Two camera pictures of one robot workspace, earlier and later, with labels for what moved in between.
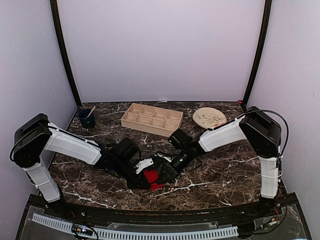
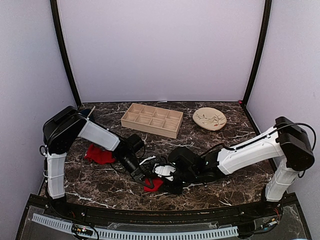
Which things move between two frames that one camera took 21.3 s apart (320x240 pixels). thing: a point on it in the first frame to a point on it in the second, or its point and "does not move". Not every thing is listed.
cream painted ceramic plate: (209, 117) does not move
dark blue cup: (87, 122) does not move
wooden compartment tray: (159, 121) does not move
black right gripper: (171, 171) to (170, 188)
